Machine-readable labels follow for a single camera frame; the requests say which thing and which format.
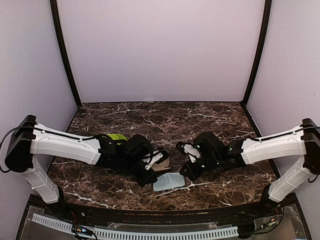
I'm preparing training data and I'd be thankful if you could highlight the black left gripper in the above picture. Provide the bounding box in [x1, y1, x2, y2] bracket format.
[120, 156, 158, 188]

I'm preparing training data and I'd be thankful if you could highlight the black corner frame post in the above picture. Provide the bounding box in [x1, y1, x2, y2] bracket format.
[241, 0, 273, 108]
[49, 0, 82, 108]

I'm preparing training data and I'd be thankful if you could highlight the black corner frame post left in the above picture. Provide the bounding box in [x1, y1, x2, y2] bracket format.
[49, 0, 82, 108]

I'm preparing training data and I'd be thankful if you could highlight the black corner frame post right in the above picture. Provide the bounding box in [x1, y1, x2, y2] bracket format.
[241, 0, 273, 108]

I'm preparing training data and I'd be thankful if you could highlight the green bowl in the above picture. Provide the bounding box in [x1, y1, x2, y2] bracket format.
[107, 133, 128, 145]

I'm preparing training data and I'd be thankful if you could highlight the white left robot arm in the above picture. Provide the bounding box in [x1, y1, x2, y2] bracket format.
[4, 115, 168, 218]

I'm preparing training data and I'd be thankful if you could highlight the black quilted glasses case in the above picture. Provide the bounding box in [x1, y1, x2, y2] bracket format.
[151, 152, 171, 172]

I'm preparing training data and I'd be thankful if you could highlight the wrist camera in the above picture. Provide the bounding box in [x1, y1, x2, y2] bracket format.
[176, 141, 202, 163]
[142, 150, 164, 170]

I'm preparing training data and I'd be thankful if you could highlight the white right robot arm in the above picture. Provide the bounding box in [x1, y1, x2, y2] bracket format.
[176, 118, 320, 217]

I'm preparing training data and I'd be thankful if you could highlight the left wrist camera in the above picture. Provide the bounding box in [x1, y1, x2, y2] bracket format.
[142, 150, 164, 170]

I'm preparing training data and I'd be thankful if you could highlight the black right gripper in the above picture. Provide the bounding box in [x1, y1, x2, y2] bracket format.
[179, 153, 221, 181]

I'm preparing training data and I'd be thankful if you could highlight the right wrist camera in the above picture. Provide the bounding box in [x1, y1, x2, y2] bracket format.
[176, 141, 202, 163]

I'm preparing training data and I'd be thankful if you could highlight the white slotted cable duct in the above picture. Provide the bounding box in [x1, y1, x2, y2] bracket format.
[31, 213, 239, 240]

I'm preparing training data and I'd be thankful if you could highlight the blue cleaning cloth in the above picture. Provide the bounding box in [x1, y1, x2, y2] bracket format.
[153, 172, 185, 192]

